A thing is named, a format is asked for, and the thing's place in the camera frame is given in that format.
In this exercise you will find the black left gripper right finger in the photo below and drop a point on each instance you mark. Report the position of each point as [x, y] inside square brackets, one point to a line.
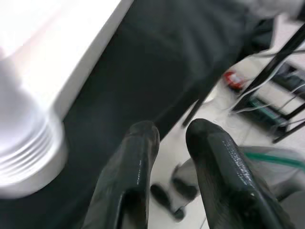
[228, 181]

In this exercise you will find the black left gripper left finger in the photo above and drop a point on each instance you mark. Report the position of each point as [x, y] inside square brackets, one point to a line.
[124, 181]

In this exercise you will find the white plastic table leg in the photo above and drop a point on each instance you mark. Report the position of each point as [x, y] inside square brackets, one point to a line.
[19, 119]

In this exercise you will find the white plastic children table top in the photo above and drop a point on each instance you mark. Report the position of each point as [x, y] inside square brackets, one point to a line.
[83, 47]

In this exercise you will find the green tube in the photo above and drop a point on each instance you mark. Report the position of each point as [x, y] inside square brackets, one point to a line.
[276, 159]

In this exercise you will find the black metal rack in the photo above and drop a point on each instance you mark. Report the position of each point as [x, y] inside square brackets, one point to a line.
[293, 112]

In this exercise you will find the red round object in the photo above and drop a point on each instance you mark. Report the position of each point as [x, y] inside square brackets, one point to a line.
[234, 80]

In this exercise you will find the black metal frame rod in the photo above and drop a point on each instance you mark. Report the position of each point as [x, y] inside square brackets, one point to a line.
[193, 112]

